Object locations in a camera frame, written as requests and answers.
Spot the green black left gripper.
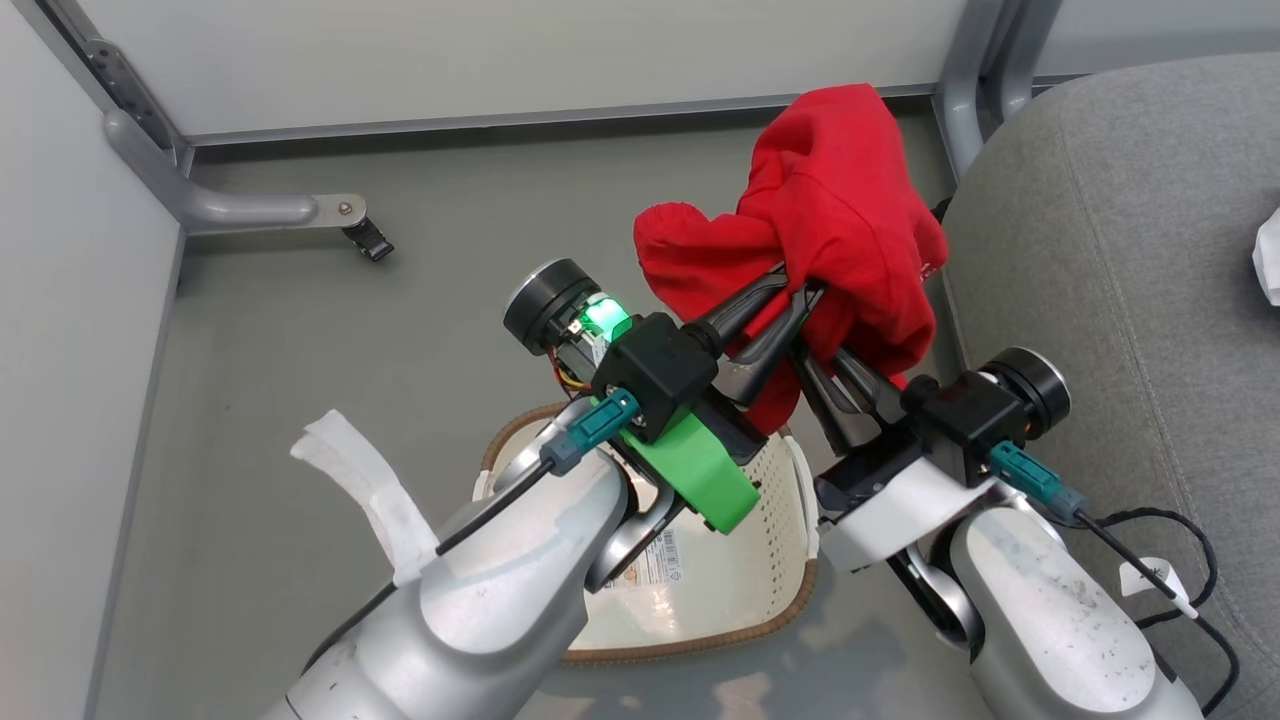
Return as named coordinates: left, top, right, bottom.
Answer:
left=503, top=258, right=827, bottom=537

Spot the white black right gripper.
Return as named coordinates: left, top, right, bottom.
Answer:
left=795, top=340, right=1072, bottom=574

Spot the red and white garment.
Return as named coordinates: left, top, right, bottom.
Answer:
left=633, top=84, right=950, bottom=437

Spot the grey fabric sofa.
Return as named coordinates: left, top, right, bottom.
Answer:
left=940, top=52, right=1280, bottom=720

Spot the white laundry basket brown rim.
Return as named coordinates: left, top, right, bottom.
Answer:
left=472, top=402, right=822, bottom=664

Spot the black caster wheel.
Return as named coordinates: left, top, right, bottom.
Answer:
left=342, top=218, right=395, bottom=263

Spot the white cloth item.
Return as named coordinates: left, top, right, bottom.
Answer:
left=1252, top=207, right=1280, bottom=307

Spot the grey metal partition foot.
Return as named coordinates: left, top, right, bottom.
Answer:
left=40, top=0, right=368, bottom=239

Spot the left teal plug black cable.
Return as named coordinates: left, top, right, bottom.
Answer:
left=435, top=388, right=642, bottom=558

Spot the grey metal partition post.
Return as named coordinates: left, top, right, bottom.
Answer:
left=933, top=0, right=1061, bottom=183

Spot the white cable tag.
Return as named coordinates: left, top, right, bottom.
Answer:
left=1118, top=556, right=1198, bottom=618

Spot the white strap on arm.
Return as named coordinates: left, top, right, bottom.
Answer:
left=290, top=408, right=442, bottom=589

